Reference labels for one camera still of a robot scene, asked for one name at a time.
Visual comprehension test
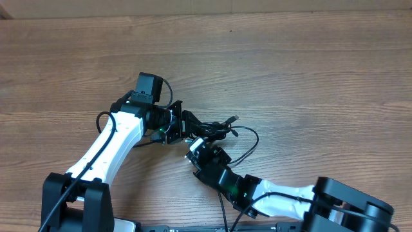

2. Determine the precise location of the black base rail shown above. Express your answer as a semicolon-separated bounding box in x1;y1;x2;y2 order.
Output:
135;222;303;232

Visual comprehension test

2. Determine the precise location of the thick black USB cable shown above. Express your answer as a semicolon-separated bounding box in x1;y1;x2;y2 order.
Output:
189;115;240;144

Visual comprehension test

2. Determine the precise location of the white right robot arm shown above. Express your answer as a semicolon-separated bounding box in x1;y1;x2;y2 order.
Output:
186;139;397;231

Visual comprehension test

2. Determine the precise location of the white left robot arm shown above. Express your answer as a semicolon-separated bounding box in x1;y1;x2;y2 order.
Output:
39;90;185;232

